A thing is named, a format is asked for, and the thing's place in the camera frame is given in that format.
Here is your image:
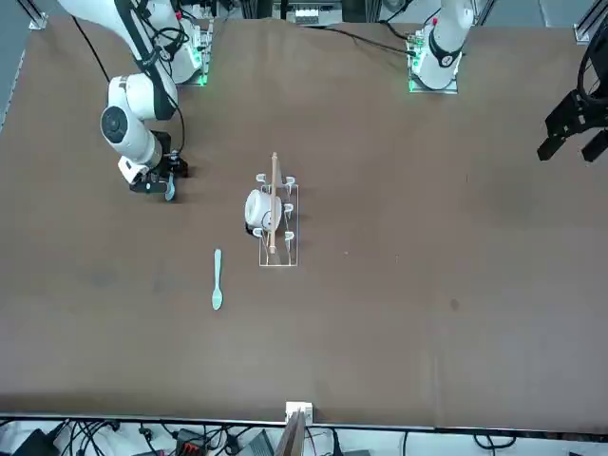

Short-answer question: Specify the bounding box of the black cable across table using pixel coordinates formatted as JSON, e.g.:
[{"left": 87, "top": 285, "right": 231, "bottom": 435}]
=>
[{"left": 303, "top": 26, "right": 412, "bottom": 56}]

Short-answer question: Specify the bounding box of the green plastic spoon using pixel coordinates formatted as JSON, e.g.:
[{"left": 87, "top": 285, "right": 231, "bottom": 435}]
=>
[{"left": 210, "top": 248, "right": 225, "bottom": 312}]

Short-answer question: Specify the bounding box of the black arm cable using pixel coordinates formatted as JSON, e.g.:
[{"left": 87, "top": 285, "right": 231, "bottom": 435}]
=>
[
  {"left": 113, "top": 0, "right": 187, "bottom": 165},
  {"left": 577, "top": 27, "right": 608, "bottom": 104}
]

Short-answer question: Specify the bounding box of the aluminium frame rail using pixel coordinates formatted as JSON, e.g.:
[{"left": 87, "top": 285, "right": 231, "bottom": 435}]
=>
[
  {"left": 28, "top": 0, "right": 49, "bottom": 30},
  {"left": 573, "top": 0, "right": 608, "bottom": 44}
]

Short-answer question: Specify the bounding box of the white cup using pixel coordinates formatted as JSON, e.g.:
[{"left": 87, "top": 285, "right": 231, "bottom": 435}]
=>
[{"left": 243, "top": 188, "right": 279, "bottom": 233}]

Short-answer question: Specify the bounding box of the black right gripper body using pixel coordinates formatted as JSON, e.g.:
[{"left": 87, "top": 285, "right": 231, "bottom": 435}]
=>
[{"left": 147, "top": 131, "right": 176, "bottom": 181}]

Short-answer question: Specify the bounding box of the white wire cup rack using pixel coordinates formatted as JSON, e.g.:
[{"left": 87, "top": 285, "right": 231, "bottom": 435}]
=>
[{"left": 253, "top": 151, "right": 300, "bottom": 268}]

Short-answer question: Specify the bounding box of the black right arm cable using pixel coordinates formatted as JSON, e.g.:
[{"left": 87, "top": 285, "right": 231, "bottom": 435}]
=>
[{"left": 113, "top": 0, "right": 187, "bottom": 165}]

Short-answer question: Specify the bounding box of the aluminium post with white bracket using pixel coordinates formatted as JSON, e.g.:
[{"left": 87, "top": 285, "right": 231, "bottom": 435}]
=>
[{"left": 275, "top": 401, "right": 314, "bottom": 456}]

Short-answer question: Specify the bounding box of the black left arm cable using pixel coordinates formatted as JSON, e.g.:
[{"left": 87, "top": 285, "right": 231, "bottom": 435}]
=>
[{"left": 577, "top": 27, "right": 608, "bottom": 104}]

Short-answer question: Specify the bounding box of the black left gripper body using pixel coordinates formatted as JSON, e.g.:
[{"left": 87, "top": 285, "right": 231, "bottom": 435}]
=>
[{"left": 543, "top": 89, "right": 608, "bottom": 138}]

